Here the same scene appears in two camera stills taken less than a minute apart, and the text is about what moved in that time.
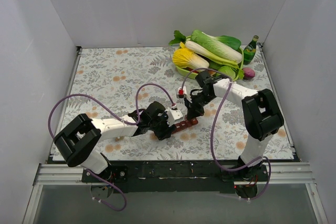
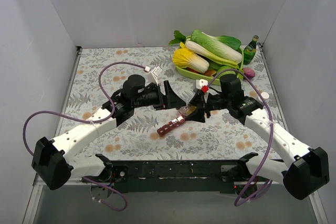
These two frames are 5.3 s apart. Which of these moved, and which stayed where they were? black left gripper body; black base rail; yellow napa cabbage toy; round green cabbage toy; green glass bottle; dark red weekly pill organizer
Moved: dark red weekly pill organizer; black left gripper body
Stayed: round green cabbage toy; yellow napa cabbage toy; black base rail; green glass bottle
